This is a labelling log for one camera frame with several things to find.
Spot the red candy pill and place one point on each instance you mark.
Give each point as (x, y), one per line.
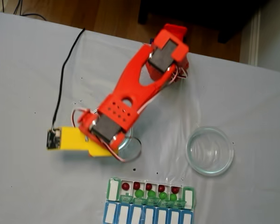
(125, 186)
(161, 187)
(136, 185)
(175, 189)
(149, 186)

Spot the green candy pill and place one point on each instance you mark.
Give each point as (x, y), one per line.
(151, 193)
(163, 195)
(138, 193)
(173, 197)

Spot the glass bowl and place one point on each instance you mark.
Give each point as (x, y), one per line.
(193, 140)
(128, 137)

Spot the green weekly pill organiser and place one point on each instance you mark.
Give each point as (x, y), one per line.
(113, 191)

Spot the blue weekly pill organiser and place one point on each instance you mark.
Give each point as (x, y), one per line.
(110, 213)

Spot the white table cloth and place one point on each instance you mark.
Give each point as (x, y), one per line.
(37, 175)

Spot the black furniture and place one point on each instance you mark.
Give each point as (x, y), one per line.
(224, 14)

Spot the camera board on yellow mount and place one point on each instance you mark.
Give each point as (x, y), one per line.
(72, 138)

